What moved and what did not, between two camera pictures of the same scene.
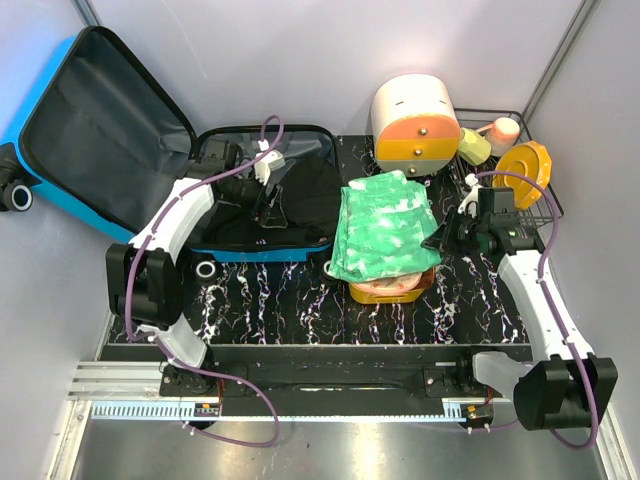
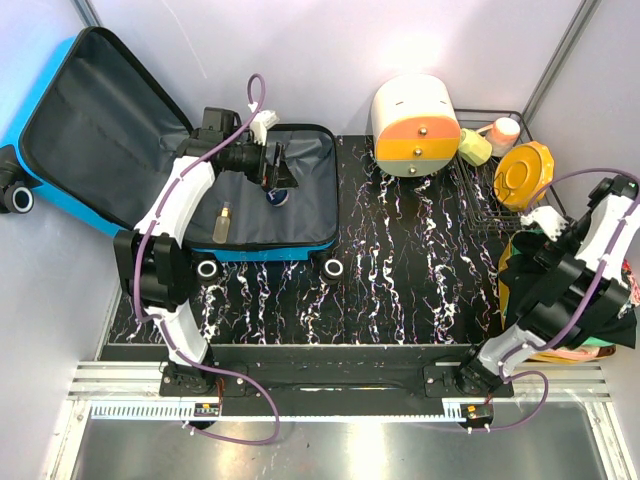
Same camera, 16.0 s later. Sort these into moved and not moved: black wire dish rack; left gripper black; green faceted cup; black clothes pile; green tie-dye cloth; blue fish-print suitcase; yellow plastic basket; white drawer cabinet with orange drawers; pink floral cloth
Moved: green tie-dye cloth; black clothes pile; black wire dish rack; left gripper black; pink floral cloth; yellow plastic basket
Not moved: green faceted cup; white drawer cabinet with orange drawers; blue fish-print suitcase
